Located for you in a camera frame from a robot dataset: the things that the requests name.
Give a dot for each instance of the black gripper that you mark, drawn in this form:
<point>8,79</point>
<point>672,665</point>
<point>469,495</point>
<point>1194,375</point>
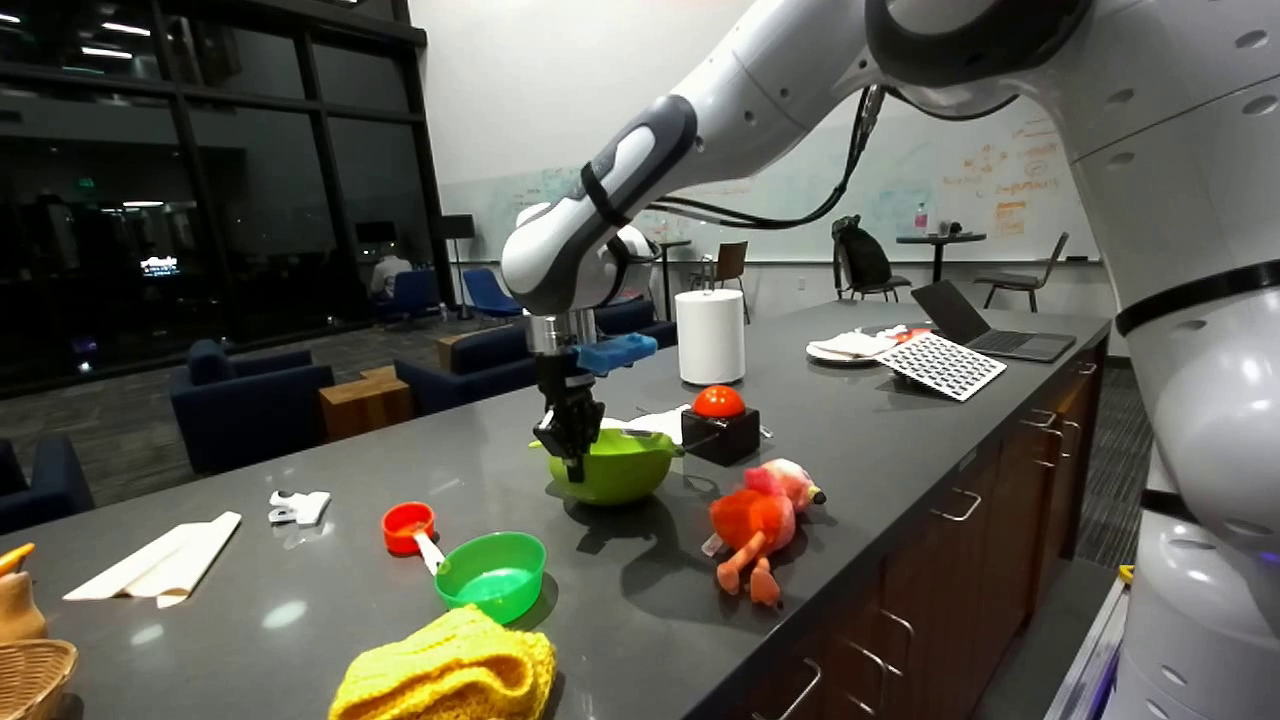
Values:
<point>564,399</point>

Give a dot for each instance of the green plastic bowl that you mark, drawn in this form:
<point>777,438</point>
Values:
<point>625,474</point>

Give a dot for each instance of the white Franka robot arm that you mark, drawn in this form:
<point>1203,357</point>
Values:
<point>1203,201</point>

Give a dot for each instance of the woven wooden bowl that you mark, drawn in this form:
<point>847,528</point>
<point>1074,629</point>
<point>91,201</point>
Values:
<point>27,678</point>

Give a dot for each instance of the white paper sheet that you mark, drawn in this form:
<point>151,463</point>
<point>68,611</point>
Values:
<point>659,424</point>

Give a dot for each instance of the green measuring cup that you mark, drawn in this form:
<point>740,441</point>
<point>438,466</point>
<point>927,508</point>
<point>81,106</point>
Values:
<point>494,579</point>

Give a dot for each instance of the blue chair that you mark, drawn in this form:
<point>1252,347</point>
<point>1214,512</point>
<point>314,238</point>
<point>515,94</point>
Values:
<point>423,298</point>
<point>491,292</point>

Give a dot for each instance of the small red measuring cup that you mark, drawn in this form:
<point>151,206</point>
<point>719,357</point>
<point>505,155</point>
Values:
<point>410,526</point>

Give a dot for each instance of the white paper towel roll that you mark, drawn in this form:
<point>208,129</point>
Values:
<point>708,337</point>

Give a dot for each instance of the orange pink plush toy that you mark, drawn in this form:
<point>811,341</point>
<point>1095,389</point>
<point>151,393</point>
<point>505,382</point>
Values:
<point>753,523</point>

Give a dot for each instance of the wooden crate side table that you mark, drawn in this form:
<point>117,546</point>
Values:
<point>360,403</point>

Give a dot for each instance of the seated person white shirt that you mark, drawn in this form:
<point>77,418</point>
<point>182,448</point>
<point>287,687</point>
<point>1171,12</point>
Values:
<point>391,270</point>

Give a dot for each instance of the brown chair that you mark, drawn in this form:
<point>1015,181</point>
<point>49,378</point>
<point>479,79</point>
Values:
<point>729,263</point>

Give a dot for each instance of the yellow knitted cloth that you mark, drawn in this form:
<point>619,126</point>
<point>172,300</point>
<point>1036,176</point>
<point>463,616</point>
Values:
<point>446,665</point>

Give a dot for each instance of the small crumpled white wrapper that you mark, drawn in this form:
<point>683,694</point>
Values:
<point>298,504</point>

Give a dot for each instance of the white plate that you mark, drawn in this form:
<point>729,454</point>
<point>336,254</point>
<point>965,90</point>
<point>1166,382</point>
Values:
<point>842,351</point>

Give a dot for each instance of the dark blue armchair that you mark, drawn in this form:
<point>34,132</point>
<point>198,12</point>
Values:
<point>246,407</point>
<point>40,487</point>

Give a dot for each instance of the white keyboard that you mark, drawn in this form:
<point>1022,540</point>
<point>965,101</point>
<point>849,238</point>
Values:
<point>942,365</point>

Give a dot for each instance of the dark wood counter cabinet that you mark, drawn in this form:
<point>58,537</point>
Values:
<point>932,572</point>

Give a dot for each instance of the white folded paper strip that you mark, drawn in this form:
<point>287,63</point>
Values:
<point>161,562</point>

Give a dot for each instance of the round black table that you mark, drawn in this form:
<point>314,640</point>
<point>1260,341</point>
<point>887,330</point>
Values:
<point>942,240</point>

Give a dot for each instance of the dark open laptop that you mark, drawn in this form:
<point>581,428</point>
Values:
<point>1002,337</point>

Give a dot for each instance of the slanted back grey chair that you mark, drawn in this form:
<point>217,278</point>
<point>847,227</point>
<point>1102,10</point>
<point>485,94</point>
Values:
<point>1026,283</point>

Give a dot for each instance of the tan wooden figure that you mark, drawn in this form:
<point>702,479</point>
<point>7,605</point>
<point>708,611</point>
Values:
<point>17,600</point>

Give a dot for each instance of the blue wrist camera block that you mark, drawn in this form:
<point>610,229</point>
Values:
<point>619,353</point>

